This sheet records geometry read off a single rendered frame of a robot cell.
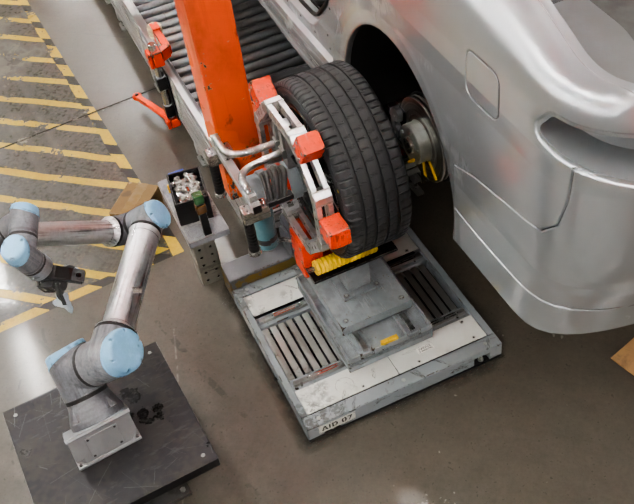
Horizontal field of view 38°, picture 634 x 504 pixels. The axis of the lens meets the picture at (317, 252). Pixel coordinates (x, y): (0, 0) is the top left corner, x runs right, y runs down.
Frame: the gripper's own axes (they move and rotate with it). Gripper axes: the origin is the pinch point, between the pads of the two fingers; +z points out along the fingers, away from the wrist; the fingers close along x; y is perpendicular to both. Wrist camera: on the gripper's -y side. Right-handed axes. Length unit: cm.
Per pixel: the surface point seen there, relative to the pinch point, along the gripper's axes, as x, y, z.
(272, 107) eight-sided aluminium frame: -59, -68, -15
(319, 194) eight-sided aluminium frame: -29, -86, -8
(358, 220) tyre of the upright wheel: -25, -96, 3
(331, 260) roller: -26, -77, 37
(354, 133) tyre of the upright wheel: -47, -97, -15
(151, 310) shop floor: -24, 17, 81
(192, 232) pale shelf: -43, -16, 44
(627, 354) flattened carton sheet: -13, -178, 101
